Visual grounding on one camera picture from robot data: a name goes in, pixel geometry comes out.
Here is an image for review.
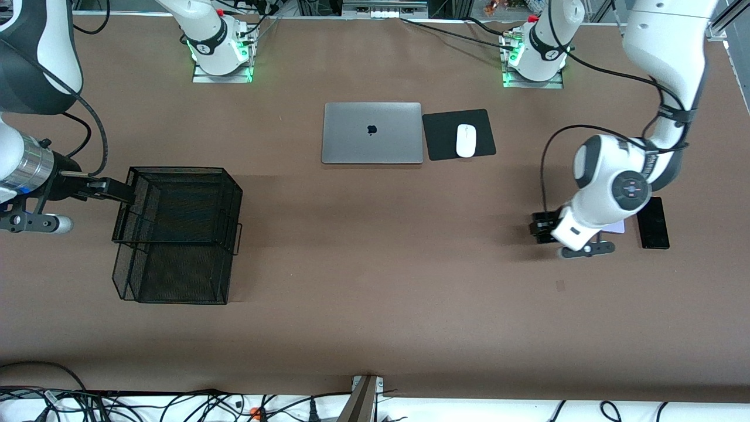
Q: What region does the black mesh two-tier tray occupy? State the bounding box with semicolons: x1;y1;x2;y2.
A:
111;166;244;305

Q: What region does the silver closed laptop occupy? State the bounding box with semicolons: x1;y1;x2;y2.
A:
321;102;424;165

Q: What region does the black arched floor cable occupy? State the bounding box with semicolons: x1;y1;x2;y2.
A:
0;361;88;392

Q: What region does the white computer mouse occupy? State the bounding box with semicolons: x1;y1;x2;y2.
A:
456;124;477;158

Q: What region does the right arm black wrist cable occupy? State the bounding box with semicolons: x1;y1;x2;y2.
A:
0;35;110;178

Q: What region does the white power strip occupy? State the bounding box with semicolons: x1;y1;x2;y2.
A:
343;0;428;18

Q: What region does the black mouse pad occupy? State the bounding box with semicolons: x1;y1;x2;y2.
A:
422;108;497;162

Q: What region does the arm black wrist cable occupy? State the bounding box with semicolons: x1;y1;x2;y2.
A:
539;23;698;215
0;35;110;178

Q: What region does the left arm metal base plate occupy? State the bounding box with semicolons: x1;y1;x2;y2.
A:
502;66;564;90

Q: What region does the left arm black wrist cable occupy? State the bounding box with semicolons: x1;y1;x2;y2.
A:
539;23;698;215

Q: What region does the black cable on table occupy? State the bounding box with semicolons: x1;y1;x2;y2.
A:
400;18;512;47

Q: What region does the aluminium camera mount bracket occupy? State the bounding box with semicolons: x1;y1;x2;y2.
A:
337;375;385;422

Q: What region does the long black smartphone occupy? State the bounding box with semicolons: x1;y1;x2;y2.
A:
636;196;671;250

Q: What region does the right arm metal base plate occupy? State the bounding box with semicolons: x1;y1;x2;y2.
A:
192;57;254;84

